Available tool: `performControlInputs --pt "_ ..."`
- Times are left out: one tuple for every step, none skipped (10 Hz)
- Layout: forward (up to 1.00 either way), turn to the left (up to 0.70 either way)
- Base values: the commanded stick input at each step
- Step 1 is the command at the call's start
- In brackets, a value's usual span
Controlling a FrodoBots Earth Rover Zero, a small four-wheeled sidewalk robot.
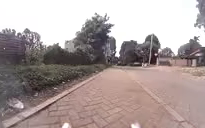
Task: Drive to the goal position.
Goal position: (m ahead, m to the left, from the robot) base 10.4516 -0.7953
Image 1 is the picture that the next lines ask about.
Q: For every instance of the low green plant verge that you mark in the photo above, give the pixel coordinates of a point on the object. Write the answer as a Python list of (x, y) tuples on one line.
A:
[(46, 78)]

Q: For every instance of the dark hedge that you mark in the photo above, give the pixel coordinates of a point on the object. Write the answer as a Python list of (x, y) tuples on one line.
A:
[(66, 58)]

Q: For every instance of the robot's own part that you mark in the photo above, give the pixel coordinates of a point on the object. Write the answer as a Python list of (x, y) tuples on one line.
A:
[(135, 125), (66, 125)]

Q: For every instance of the pale kerb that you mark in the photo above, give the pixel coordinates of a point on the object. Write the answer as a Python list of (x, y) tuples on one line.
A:
[(50, 102)]

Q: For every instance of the pale boundary wall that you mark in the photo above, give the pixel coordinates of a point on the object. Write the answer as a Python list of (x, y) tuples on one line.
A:
[(176, 62)]

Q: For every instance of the tree behind house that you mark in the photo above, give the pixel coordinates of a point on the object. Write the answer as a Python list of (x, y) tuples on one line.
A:
[(190, 46)]

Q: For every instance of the pale utility pole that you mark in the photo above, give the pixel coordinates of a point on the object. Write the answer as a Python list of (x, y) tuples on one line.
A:
[(150, 50)]

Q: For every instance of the group of dark trees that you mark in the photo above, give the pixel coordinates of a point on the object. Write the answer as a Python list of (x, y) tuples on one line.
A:
[(128, 51)]

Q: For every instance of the dirt and grass verge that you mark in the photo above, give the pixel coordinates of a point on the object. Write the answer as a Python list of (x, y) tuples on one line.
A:
[(203, 71)]

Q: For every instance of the pale building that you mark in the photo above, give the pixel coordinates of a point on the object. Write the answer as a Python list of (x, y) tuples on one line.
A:
[(69, 46)]

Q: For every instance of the large dark tree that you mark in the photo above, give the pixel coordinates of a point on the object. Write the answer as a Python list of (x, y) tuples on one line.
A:
[(95, 33)]

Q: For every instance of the reddish grey road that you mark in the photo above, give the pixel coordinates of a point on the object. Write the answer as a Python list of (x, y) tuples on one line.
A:
[(183, 96)]

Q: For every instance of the trees behind brick wall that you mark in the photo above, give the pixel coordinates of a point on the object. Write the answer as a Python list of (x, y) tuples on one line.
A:
[(33, 41)]

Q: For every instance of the brown brick wall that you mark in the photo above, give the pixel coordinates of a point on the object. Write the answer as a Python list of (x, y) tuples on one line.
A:
[(6, 48)]

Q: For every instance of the low house with roof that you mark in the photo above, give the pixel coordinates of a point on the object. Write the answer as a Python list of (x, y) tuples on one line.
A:
[(203, 53)]

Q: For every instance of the kerb strip beside road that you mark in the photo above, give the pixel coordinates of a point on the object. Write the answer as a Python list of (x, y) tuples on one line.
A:
[(157, 100)]

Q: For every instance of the small tree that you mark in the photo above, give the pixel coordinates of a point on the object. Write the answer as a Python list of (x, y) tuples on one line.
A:
[(166, 52)]

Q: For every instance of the red brick path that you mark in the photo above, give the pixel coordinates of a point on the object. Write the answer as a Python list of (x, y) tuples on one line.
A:
[(106, 100)]

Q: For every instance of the vehicle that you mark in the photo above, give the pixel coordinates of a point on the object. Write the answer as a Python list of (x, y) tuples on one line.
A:
[(136, 63)]

